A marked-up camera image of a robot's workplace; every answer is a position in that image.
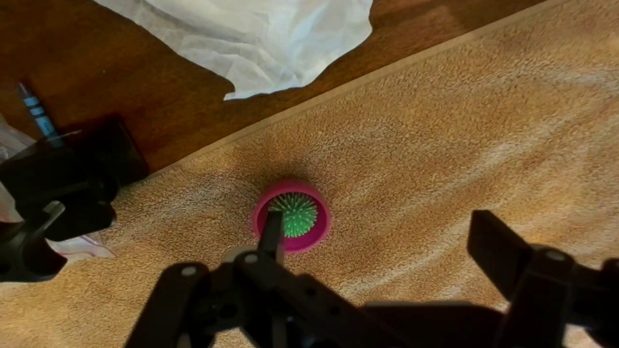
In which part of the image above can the small purple bowl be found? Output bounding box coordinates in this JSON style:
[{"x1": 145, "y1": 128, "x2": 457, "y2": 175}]
[{"x1": 252, "y1": 179, "x2": 333, "y2": 254}]

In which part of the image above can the large tan towel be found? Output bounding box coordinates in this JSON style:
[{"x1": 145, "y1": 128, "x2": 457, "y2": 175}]
[{"x1": 0, "y1": 0, "x2": 619, "y2": 348}]

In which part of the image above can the blue pen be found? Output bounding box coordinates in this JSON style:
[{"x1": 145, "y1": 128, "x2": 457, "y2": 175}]
[{"x1": 14, "y1": 80, "x2": 62, "y2": 142}]

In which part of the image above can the small black clamp stand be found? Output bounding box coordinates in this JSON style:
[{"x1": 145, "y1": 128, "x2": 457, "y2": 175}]
[{"x1": 0, "y1": 115, "x2": 151, "y2": 285}]

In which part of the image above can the green spiky ball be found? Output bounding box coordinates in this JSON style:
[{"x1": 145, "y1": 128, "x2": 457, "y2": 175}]
[{"x1": 267, "y1": 194, "x2": 321, "y2": 241}]

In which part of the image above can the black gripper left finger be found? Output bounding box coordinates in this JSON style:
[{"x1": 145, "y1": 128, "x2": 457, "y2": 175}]
[{"x1": 124, "y1": 208, "x2": 404, "y2": 348}]

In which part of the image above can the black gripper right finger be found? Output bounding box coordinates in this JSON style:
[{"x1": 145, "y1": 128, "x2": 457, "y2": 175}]
[{"x1": 466, "y1": 210, "x2": 619, "y2": 348}]

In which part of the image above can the crumpled white cloth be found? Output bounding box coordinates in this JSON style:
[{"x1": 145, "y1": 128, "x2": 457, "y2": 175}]
[{"x1": 95, "y1": 0, "x2": 377, "y2": 103}]

